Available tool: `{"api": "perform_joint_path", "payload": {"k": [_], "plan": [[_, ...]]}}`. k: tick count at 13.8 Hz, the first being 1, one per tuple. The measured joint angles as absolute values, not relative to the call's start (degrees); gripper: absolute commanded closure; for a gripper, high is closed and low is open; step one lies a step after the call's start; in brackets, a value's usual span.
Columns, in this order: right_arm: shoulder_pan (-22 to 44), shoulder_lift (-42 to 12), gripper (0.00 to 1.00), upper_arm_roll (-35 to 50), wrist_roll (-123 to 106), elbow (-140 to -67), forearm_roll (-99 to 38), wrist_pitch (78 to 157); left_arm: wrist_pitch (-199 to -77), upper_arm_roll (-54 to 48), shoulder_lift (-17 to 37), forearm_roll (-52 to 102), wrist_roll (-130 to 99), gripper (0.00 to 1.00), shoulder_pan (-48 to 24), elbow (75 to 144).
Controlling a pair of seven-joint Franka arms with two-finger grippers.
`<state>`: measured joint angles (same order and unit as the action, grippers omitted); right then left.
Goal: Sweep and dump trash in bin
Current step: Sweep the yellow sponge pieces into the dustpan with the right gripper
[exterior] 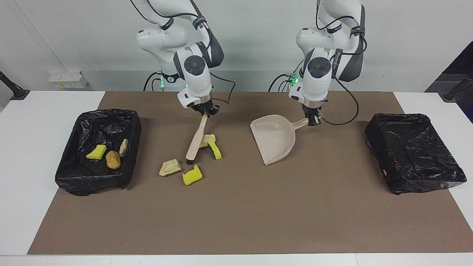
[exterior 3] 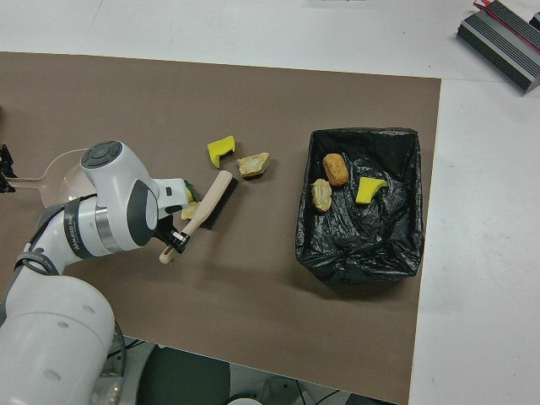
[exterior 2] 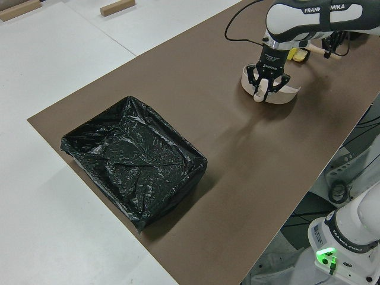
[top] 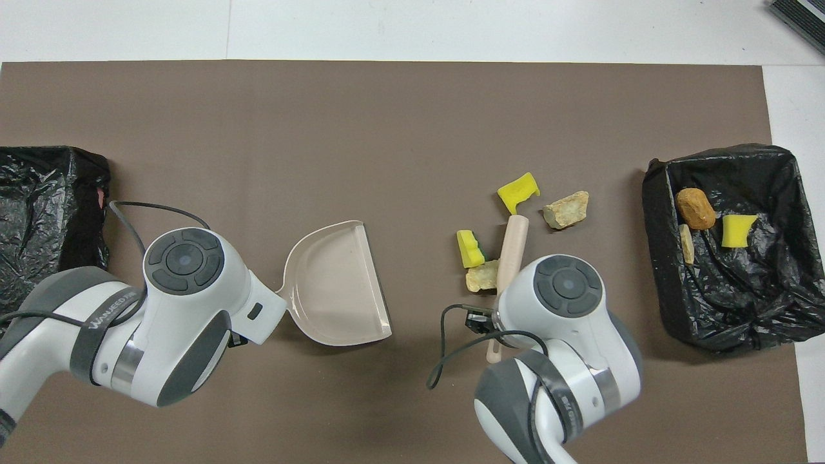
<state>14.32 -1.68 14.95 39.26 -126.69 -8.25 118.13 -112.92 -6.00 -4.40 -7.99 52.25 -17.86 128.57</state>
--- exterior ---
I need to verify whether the small yellow sponge piece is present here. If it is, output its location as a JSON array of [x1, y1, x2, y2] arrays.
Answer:
[[86, 144, 108, 160]]

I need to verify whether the large yellow sponge piece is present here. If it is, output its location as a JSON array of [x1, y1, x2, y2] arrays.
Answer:
[[182, 164, 203, 186]]

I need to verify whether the white wall socket box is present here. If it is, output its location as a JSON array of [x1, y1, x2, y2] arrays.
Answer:
[[48, 71, 88, 89]]

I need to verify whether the dark background furniture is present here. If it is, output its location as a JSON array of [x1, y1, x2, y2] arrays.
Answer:
[[425, 40, 473, 124]]

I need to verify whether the bin with smooth black bag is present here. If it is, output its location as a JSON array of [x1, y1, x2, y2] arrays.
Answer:
[[365, 113, 467, 195]]

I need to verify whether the black stand foot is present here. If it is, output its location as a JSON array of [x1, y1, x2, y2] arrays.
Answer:
[[0, 71, 30, 100], [442, 72, 473, 103]]

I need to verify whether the pale beige foam chunk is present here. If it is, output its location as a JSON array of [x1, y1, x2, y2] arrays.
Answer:
[[159, 159, 182, 177]]

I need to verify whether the beige hand brush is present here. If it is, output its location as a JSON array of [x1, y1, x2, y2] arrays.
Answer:
[[186, 114, 209, 165]]

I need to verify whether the brown oval bread lump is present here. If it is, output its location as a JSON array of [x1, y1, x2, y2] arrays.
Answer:
[[105, 150, 122, 170]]

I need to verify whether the beige plastic dustpan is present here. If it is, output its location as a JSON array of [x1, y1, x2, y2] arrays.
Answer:
[[250, 115, 309, 166]]

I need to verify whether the yellow green scrub sponge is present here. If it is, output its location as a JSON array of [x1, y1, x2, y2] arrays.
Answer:
[[208, 141, 222, 160]]

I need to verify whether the bin with crumpled black bag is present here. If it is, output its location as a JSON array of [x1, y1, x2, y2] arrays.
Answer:
[[55, 108, 142, 196]]

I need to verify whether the black base power cable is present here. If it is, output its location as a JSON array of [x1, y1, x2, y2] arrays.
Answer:
[[143, 71, 164, 92], [268, 73, 296, 92]]

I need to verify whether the brown table mat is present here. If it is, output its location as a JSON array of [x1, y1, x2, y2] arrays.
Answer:
[[28, 91, 473, 255]]

